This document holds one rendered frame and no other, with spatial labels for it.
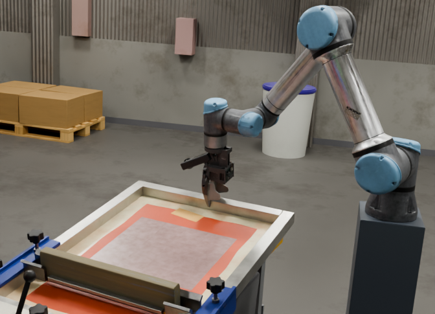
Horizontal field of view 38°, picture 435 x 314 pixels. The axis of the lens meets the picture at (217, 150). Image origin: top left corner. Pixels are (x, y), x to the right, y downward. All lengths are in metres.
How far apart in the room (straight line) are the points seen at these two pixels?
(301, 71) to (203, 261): 0.64
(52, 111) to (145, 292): 5.95
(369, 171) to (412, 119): 6.24
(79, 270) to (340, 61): 0.88
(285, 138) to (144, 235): 5.21
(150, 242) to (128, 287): 0.35
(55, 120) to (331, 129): 3.35
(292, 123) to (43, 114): 2.86
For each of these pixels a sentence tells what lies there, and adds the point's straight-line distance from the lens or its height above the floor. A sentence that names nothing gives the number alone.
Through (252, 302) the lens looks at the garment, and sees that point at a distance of 2.04.
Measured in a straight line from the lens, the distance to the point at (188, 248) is 1.88.
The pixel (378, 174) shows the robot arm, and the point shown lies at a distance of 1.70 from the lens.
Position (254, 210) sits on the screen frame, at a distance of 2.03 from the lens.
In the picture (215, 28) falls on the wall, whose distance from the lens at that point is 7.95.
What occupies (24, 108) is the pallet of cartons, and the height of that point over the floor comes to 0.34.
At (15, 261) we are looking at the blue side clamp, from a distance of 1.81.
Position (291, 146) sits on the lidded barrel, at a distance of 7.12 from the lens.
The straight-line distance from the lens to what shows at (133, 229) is 2.00.
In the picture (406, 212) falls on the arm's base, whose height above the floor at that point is 1.23.
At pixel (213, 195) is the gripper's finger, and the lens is 2.05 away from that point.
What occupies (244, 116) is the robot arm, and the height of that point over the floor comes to 1.45.
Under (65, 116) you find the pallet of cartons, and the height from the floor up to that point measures 0.30.
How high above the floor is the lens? 1.81
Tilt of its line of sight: 14 degrees down
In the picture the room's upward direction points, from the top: 3 degrees clockwise
